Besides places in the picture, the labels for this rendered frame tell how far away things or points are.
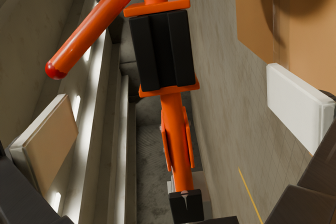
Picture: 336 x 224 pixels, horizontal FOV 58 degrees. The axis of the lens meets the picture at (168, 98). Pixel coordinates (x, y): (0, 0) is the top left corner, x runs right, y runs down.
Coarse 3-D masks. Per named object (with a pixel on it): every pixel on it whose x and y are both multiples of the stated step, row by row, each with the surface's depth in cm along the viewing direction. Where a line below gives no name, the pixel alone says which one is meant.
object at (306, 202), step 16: (320, 144) 10; (320, 160) 10; (304, 176) 9; (320, 176) 9; (288, 192) 8; (304, 192) 8; (320, 192) 8; (288, 208) 7; (304, 208) 7; (320, 208) 7
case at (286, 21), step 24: (240, 0) 48; (264, 0) 37; (288, 0) 30; (312, 0) 25; (240, 24) 50; (264, 24) 38; (288, 24) 31; (312, 24) 26; (264, 48) 39; (288, 48) 31; (312, 48) 26; (312, 72) 27
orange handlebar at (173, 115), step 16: (144, 0) 28; (160, 0) 27; (160, 96) 31; (176, 96) 30; (176, 112) 31; (160, 128) 34; (176, 128) 32; (176, 144) 32; (192, 144) 35; (176, 160) 33; (192, 160) 33; (176, 176) 34
